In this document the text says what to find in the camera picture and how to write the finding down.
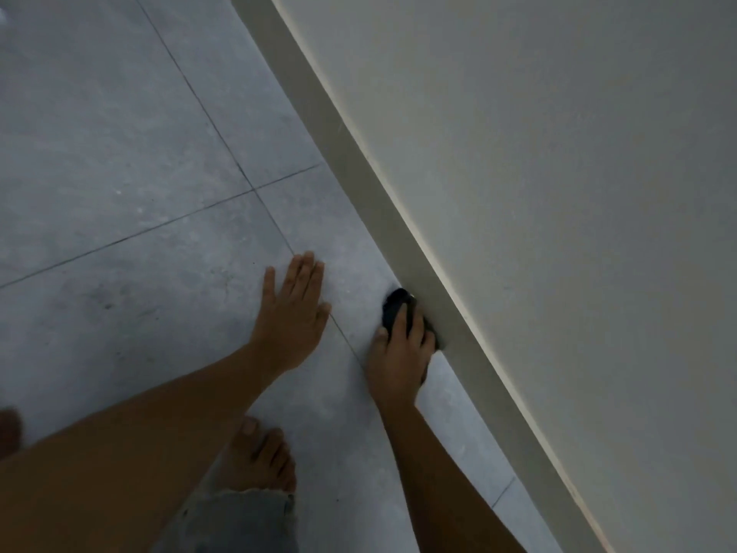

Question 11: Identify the person's right hand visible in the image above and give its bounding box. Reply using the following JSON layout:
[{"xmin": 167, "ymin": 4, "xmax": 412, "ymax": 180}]
[{"xmin": 365, "ymin": 298, "xmax": 436, "ymax": 408}]

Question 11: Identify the person's left hand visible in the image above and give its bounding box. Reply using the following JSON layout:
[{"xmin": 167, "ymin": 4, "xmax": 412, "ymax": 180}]
[{"xmin": 249, "ymin": 251, "xmax": 332, "ymax": 375}]

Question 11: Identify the black cleaning cloth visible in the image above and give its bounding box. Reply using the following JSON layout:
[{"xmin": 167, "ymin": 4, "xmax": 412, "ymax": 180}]
[{"xmin": 382, "ymin": 288, "xmax": 448, "ymax": 387}]

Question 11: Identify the person's right forearm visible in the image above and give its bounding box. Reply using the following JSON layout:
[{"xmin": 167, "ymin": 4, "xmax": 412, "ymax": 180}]
[{"xmin": 375, "ymin": 397, "xmax": 528, "ymax": 553}]

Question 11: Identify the person's left forearm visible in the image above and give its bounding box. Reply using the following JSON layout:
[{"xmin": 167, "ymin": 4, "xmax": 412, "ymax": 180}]
[{"xmin": 0, "ymin": 341, "xmax": 284, "ymax": 553}]

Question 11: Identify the grey baseboard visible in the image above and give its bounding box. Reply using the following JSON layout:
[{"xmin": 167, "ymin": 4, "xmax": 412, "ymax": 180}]
[{"xmin": 230, "ymin": 0, "xmax": 602, "ymax": 553}]

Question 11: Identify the person's right foot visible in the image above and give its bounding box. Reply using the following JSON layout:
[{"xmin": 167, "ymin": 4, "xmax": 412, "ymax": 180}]
[{"xmin": 220, "ymin": 417, "xmax": 298, "ymax": 495}]

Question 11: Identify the grey jeans leg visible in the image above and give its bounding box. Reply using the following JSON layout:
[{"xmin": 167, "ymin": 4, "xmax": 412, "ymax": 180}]
[{"xmin": 166, "ymin": 488, "xmax": 298, "ymax": 553}]

